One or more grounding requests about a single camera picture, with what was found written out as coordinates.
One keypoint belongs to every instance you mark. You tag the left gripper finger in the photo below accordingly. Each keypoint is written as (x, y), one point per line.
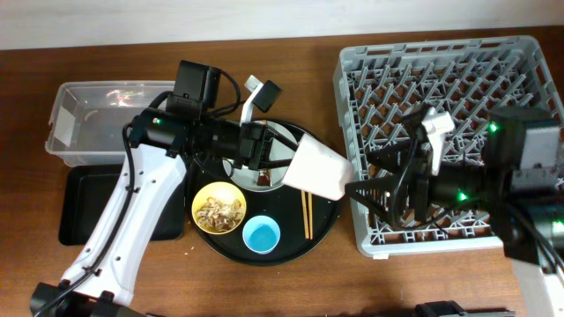
(277, 164)
(284, 140)

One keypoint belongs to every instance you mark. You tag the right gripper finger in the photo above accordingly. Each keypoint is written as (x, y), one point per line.
(392, 157)
(372, 194)

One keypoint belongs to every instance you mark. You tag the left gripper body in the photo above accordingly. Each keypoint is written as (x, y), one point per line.
(250, 144)

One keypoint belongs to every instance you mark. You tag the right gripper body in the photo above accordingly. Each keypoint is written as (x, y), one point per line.
(417, 184)

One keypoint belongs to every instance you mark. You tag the pink cup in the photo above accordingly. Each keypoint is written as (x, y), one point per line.
(317, 169)

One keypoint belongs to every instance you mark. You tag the blue cup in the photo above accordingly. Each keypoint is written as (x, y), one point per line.
(261, 234)

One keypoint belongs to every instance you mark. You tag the yellow bowl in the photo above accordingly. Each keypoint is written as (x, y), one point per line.
(221, 190)

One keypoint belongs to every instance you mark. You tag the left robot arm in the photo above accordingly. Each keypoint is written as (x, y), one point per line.
(101, 281)

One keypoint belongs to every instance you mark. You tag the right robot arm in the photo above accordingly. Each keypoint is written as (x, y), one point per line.
(515, 186)

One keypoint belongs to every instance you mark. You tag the grey dishwasher rack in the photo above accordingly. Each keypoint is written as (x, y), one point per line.
(375, 86)

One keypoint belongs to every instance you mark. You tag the gold brown snack wrapper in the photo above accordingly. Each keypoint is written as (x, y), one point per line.
(264, 178)

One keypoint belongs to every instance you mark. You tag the grey round plate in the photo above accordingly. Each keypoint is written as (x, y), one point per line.
(246, 178)

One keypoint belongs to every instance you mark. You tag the left wooden chopstick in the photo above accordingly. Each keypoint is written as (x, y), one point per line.
(305, 214)

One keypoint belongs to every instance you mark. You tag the wooden chopstick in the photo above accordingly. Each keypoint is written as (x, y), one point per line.
(310, 216)
(305, 214)

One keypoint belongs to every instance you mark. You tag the right wooden chopstick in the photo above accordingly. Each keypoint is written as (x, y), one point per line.
(310, 216)

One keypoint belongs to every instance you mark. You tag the round black serving tray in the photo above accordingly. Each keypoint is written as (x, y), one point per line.
(284, 205)

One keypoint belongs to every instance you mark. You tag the food scraps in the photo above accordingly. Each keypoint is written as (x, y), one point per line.
(217, 216)

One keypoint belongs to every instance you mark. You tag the clear plastic storage bin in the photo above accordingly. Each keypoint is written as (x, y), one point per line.
(87, 118)

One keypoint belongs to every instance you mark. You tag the black rectangular tray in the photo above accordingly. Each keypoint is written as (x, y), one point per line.
(88, 189)

